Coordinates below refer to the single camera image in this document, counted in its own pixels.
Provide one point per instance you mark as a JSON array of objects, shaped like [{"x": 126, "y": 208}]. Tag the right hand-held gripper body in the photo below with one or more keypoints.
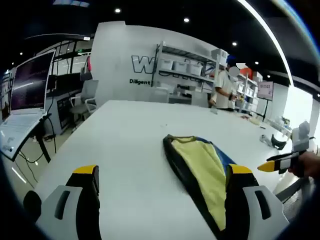
[{"x": 301, "y": 140}]

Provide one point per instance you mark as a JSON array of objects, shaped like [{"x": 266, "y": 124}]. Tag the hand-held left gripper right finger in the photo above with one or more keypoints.
[{"x": 240, "y": 200}]

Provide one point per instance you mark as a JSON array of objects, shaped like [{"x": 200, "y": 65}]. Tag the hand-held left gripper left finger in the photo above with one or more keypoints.
[{"x": 82, "y": 200}]

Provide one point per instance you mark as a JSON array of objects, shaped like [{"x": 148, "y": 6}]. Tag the yellow and blue garment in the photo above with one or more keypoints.
[{"x": 200, "y": 170}]

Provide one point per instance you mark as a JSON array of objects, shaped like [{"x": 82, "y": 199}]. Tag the person's right hand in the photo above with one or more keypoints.
[{"x": 308, "y": 165}]

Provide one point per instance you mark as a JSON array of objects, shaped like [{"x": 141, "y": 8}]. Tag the black curved device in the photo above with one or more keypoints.
[{"x": 278, "y": 145}]

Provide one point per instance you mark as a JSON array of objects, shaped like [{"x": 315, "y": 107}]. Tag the white perforated device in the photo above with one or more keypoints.
[{"x": 265, "y": 140}]

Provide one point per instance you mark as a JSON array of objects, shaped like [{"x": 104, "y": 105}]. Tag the beige object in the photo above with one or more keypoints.
[{"x": 253, "y": 120}]

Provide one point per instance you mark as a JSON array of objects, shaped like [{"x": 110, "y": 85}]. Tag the display screen on stand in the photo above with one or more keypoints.
[{"x": 265, "y": 90}]

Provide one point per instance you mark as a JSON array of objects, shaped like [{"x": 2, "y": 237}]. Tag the white shelf with boxes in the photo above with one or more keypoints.
[{"x": 250, "y": 90}]

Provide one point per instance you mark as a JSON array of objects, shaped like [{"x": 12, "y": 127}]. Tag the small white object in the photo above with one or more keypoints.
[{"x": 214, "y": 111}]

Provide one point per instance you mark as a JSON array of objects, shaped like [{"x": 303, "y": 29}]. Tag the white chair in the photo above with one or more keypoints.
[
  {"x": 201, "y": 100},
  {"x": 158, "y": 95}
]

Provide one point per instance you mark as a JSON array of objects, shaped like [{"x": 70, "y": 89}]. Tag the grey office chair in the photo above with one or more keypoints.
[{"x": 88, "y": 92}]

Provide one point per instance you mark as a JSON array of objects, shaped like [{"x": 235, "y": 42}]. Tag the ceiling light strip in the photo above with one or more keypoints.
[{"x": 271, "y": 32}]

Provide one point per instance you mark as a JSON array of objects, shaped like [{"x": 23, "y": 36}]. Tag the white storage bin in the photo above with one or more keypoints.
[
  {"x": 196, "y": 69},
  {"x": 181, "y": 66},
  {"x": 166, "y": 65},
  {"x": 220, "y": 53}
]

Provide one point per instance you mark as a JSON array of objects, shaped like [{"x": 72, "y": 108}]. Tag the silver laptop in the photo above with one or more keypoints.
[{"x": 30, "y": 82}]

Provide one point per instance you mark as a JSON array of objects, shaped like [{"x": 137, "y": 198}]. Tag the grey metal shelf rack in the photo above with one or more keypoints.
[{"x": 158, "y": 62}]

